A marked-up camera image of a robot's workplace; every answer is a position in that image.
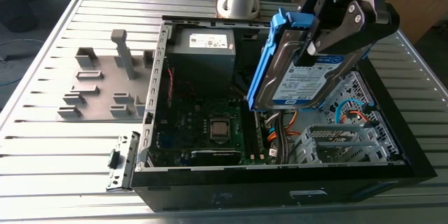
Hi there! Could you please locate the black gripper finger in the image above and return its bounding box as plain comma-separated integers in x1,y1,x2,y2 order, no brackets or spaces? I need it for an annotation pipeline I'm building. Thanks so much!
298,0,346,38
296,0,400,66

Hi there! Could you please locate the hard disk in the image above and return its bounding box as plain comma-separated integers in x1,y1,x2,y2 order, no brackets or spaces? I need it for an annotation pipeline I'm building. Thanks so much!
246,7,372,112

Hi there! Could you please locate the metal disk bay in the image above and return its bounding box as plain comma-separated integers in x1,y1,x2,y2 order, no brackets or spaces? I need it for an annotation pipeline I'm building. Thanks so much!
292,123,400,164

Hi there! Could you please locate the black CPU fan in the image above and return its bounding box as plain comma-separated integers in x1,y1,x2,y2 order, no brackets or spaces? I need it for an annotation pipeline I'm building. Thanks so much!
232,70,260,94

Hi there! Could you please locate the grey power supply unit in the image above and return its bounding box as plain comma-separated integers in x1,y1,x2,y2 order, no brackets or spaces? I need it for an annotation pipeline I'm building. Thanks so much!
166,28,236,96

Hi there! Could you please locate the green RAM stick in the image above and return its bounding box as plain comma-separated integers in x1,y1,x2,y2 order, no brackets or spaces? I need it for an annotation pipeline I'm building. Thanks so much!
253,111,265,158

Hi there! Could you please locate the black RAM slot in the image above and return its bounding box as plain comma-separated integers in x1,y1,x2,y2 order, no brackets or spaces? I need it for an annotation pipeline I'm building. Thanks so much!
242,98,256,158

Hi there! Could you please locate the silver CPU in socket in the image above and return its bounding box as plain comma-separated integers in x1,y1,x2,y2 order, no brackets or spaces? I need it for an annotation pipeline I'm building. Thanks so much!
209,119,232,141

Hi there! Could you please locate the green motherboard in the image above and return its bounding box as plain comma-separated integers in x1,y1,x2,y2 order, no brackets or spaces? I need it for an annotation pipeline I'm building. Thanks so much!
153,95,270,167

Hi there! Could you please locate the black PC case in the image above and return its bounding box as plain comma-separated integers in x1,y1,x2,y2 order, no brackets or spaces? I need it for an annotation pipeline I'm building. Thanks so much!
130,15,438,212

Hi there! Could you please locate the black graphics card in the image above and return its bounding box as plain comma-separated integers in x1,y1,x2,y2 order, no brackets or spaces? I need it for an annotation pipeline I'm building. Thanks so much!
190,149,242,166

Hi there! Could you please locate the grey parts rack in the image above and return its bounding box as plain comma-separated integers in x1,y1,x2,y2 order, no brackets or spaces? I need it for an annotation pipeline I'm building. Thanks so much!
54,29,157,124

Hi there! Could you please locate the black office chair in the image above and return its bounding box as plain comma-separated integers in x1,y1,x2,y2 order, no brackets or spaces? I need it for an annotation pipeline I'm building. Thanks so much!
0,0,38,33

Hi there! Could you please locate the blue data wire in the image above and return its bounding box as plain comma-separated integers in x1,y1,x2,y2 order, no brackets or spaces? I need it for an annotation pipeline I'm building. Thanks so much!
334,98,374,125

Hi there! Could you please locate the orange disk power wire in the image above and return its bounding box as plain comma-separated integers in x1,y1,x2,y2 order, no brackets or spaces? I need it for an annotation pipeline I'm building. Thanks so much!
341,112,380,128

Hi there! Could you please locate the orange power wire bundle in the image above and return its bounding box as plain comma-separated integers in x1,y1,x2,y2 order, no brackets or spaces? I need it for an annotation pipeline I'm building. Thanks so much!
268,110,302,145

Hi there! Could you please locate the thick black case cable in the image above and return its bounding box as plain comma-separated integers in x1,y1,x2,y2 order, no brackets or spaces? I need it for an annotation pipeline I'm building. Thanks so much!
274,111,293,164

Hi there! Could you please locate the thin red wire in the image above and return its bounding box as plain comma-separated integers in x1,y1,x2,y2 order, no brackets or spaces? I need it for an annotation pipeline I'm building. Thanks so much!
166,66,176,106

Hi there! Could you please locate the metal case latch bracket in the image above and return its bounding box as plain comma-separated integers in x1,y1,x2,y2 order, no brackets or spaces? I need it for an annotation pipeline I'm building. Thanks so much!
105,131,141,192

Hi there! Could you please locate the blue floor cable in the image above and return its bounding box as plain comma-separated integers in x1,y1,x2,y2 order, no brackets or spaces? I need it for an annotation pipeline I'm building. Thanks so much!
0,76,21,87

